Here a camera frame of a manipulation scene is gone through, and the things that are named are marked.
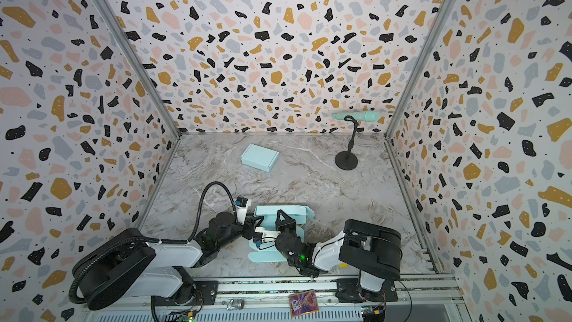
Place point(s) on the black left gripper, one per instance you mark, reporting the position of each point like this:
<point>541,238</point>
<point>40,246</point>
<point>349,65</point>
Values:
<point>250,224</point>

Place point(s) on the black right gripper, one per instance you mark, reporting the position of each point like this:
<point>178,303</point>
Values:
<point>285,229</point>

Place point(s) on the mint box sheets stack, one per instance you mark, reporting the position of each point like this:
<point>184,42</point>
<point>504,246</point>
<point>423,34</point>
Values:
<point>302,215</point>

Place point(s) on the mint paper box sheet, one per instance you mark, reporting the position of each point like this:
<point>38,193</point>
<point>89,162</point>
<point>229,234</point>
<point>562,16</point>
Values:
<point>258,157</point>

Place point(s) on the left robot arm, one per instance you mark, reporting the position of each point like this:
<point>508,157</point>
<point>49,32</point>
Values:
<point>134,265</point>

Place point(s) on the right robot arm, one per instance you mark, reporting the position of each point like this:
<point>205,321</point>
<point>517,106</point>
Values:
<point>375,251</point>

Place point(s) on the purple snack packet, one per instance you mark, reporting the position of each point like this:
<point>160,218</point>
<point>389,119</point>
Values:
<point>303,303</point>

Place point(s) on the black round-base stand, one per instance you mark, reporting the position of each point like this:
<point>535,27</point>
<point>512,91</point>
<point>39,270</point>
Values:
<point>346,160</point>

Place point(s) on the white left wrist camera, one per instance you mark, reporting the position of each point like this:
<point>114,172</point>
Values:
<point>242,206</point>

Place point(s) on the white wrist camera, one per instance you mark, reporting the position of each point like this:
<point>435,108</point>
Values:
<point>264,239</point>
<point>242,206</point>

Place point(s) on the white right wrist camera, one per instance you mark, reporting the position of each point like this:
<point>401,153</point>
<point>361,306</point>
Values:
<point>264,239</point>

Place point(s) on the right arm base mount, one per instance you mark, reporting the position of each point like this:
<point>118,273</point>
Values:
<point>353,291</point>

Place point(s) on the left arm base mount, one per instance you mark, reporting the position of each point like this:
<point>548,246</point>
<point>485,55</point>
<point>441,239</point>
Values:
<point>192,293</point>

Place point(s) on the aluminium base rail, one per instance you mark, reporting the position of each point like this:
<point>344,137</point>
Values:
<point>416,297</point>

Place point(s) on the aluminium corner post left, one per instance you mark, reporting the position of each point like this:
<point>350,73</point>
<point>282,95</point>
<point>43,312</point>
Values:
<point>121,38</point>

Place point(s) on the aluminium corner post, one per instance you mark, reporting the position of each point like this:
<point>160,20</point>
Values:
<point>121,38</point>
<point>441,19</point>

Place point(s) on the aluminium corner post right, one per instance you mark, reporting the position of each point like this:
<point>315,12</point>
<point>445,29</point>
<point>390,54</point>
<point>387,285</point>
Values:
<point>441,19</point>

